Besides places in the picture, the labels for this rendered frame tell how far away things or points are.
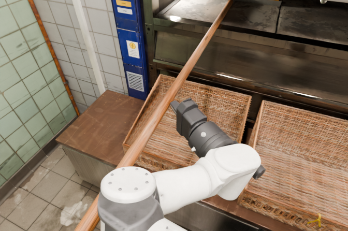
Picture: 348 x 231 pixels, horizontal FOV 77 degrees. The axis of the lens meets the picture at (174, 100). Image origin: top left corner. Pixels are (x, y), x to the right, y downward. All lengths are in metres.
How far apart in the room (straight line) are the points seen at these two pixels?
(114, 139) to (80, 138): 0.21
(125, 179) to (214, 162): 0.18
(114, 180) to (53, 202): 1.65
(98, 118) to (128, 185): 1.21
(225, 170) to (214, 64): 0.84
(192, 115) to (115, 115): 1.00
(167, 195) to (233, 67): 0.91
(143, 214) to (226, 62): 0.99
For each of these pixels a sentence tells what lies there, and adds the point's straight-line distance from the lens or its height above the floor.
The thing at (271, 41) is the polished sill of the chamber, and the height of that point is 1.16.
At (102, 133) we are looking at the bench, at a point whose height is 0.58.
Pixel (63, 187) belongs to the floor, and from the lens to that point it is 2.00.
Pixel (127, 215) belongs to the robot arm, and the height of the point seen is 1.36.
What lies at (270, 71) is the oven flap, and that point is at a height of 1.01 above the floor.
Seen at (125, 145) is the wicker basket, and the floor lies 0.73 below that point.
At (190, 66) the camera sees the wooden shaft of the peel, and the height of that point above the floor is 1.20.
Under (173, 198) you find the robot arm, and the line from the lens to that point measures 0.39.
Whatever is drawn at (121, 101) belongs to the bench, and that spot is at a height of 0.58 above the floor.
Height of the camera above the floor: 1.63
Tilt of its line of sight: 42 degrees down
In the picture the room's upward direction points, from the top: straight up
